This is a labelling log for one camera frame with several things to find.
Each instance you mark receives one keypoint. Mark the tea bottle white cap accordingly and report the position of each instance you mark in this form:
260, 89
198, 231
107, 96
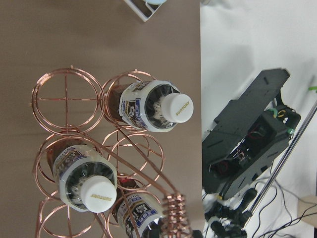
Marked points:
156, 106

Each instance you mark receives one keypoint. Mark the metal grabber pole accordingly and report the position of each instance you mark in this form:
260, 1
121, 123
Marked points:
284, 158

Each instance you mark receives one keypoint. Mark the white cup rack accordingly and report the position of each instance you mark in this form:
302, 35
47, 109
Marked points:
145, 9

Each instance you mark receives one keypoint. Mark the black handheld gripper devices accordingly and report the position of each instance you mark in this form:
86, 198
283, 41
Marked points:
229, 223

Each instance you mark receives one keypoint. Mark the copper wire bottle basket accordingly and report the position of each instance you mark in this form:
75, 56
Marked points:
71, 105

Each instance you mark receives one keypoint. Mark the black foam equipment case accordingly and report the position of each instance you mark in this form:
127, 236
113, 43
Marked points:
250, 132

